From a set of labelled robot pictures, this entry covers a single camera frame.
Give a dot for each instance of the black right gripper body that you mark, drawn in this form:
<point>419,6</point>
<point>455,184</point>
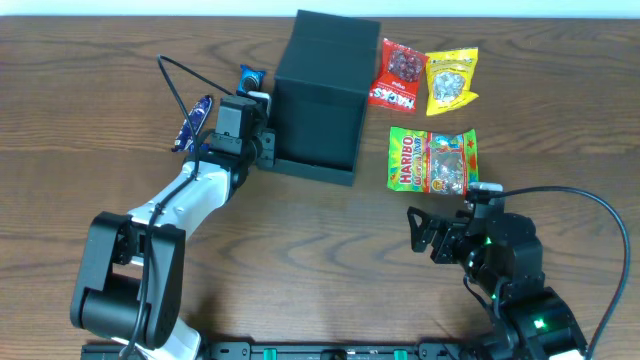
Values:
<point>441,238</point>

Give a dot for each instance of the green Haribo gummy bag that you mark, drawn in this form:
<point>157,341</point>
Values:
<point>431,163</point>

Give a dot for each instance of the dark blue snack bar wrapper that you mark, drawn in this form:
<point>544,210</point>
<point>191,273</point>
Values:
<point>197,117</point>

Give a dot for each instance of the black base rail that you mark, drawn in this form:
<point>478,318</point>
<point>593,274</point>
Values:
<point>423,351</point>

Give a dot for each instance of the blue Oreo cookie pack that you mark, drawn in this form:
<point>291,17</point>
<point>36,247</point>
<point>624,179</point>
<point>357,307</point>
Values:
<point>250,80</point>

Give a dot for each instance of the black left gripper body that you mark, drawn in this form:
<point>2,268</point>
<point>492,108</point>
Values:
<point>267,147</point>

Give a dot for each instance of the yellow Hacks candy bag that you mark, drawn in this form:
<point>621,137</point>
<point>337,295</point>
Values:
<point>449,77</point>

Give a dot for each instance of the red Hacks candy bag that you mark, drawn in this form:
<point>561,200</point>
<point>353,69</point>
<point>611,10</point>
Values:
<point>398,81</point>

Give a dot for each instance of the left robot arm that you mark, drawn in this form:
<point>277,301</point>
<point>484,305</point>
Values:
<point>129,284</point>

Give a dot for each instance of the black box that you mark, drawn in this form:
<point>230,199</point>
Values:
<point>320,95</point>

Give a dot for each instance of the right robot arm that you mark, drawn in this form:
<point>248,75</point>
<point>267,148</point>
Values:
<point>501,254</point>

